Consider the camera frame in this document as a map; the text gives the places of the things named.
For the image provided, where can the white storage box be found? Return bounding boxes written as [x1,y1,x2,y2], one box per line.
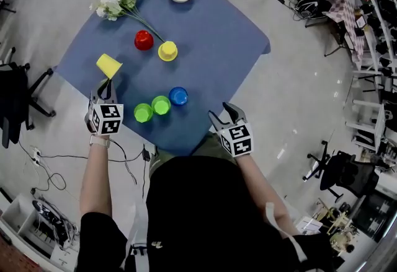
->
[0,193,80,272]

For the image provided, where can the blue tablecloth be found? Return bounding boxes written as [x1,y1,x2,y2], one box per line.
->
[54,0,272,157]

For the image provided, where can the blue plastic cup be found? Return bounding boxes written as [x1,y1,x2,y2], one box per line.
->
[168,86,189,107]

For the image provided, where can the person's olive trousers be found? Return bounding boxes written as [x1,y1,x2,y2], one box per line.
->
[148,131,238,178]

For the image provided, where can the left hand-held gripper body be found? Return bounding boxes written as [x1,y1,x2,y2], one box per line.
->
[84,87,125,136]

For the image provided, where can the person's left forearm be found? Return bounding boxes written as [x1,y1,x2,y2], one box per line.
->
[79,134,112,219]

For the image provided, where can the person's right forearm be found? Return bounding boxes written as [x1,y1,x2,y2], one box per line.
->
[236,152,299,239]

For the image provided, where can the person's black shirt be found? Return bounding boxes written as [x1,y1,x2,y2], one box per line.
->
[74,155,345,272]

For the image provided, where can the checkered cloth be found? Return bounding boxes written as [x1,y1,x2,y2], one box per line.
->
[322,0,366,63]

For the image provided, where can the black office chair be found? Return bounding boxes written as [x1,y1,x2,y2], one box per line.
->
[0,61,57,149]
[302,140,380,204]

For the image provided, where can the yellow plastic cup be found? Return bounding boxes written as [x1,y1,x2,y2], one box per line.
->
[96,53,123,81]
[157,40,179,63]

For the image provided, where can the white shelf rack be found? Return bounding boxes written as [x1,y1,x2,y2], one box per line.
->
[343,0,397,154]

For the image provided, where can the white artificial flower bunch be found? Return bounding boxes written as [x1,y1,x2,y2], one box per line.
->
[89,0,166,43]

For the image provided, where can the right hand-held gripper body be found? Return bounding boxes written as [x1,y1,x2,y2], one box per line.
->
[213,115,254,159]

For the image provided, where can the red plastic cup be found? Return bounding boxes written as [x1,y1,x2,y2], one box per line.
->
[133,30,155,51]

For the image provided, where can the green plastic cup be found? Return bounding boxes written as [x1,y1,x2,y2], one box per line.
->
[151,95,172,116]
[133,103,154,124]

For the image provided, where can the white power strip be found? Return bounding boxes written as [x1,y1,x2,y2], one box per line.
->
[30,146,43,167]

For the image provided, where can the black cable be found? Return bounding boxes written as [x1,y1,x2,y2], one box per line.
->
[17,137,146,194]

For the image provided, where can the white shoulder strap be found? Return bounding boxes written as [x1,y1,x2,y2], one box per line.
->
[264,201,308,263]

